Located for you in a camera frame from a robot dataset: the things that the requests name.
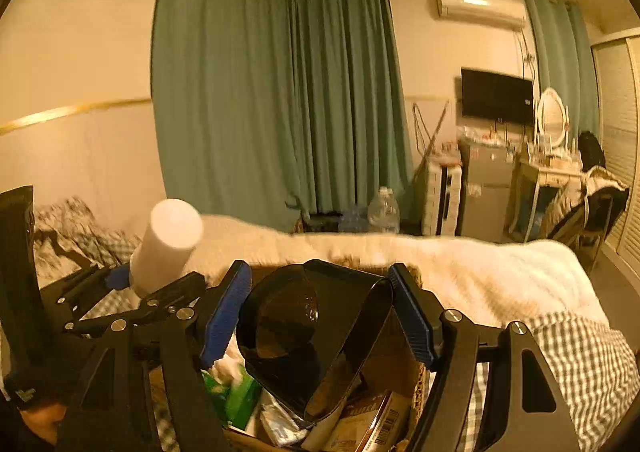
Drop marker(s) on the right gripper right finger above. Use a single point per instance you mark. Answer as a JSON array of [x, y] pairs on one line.
[[524, 406]]

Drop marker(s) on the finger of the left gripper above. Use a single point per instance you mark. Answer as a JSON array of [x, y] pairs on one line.
[[170, 289], [110, 276]]

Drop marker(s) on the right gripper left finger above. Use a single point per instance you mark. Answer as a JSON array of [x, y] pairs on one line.
[[182, 345]]

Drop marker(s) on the white cylinder bottle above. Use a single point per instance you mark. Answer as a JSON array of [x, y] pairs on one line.
[[173, 232]]

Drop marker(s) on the green white medicine box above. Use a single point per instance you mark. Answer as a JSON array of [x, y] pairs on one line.
[[234, 400]]

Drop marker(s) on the white tissue pack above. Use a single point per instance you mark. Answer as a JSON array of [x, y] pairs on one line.
[[280, 427]]

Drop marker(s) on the person's hand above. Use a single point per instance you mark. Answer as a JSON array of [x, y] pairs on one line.
[[45, 421]]

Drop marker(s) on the floral duvet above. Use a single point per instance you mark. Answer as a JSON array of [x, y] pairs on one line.
[[68, 238]]

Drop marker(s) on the brown cardboard box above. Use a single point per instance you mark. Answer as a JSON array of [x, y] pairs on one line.
[[390, 366]]

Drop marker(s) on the cream knitted blanket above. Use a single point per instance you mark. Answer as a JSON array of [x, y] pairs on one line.
[[490, 283]]

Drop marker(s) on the grey checked bed sheet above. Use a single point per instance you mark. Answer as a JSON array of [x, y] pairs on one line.
[[592, 364]]

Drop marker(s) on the large clear water bottle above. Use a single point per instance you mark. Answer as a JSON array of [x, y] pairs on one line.
[[383, 212]]

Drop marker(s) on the white stacked storage crates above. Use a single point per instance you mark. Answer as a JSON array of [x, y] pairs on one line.
[[442, 178]]

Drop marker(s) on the grey mini fridge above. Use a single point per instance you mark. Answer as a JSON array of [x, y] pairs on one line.
[[486, 186]]

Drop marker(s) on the white dressing table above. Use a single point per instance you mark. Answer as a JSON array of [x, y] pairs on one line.
[[532, 186]]

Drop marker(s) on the chair with clothes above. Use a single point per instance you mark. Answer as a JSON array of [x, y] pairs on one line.
[[583, 213]]

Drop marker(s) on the white oval vanity mirror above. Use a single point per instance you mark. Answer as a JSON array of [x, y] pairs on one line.
[[552, 122]]

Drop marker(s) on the green curtain by wardrobe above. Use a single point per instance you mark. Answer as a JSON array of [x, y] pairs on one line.
[[565, 62]]

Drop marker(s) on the white louvred wardrobe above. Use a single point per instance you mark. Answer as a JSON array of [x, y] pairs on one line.
[[616, 60]]

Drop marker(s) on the white air conditioner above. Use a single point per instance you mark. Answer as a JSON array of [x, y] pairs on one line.
[[506, 14]]

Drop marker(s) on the black wall television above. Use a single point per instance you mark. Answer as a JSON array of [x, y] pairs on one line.
[[497, 97]]

